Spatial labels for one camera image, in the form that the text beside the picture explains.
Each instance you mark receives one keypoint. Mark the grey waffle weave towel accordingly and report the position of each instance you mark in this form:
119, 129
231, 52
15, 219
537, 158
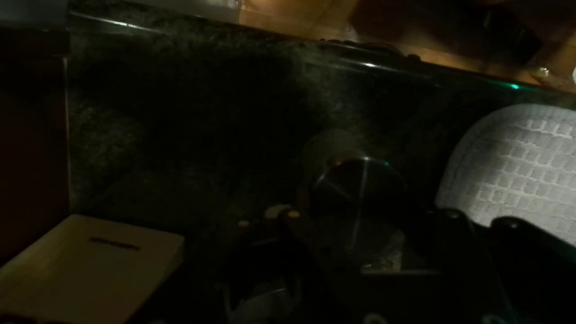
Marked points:
515, 167

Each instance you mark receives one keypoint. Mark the round metal lid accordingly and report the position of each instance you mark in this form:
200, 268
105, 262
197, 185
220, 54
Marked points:
361, 198

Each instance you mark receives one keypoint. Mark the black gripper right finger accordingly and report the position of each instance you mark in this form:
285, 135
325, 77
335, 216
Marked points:
497, 270

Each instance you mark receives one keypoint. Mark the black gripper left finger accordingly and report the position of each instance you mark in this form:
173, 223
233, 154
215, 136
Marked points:
271, 275

